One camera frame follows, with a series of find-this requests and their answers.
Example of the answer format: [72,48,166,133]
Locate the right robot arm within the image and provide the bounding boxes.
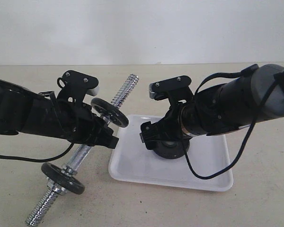
[140,64,284,149]

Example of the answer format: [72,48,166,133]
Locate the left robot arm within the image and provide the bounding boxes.
[0,79,119,148]

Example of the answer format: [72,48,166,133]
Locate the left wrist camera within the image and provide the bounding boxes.
[57,70,99,105]

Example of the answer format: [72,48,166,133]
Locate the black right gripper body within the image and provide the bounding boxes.
[154,102,199,142]

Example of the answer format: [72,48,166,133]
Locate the white rectangular tray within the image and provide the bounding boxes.
[108,114,233,192]

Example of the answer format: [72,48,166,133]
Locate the chrome spinlock collar nut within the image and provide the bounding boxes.
[47,180,67,194]

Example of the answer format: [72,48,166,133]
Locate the chrome threaded dumbbell bar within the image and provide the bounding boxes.
[25,74,139,227]

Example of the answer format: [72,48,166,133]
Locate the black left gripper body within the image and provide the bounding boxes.
[33,91,100,146]

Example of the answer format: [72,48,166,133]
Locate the black weight plate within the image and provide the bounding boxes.
[41,162,85,194]
[91,97,129,128]
[153,140,190,159]

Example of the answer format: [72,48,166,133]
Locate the left black cable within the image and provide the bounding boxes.
[0,78,74,163]

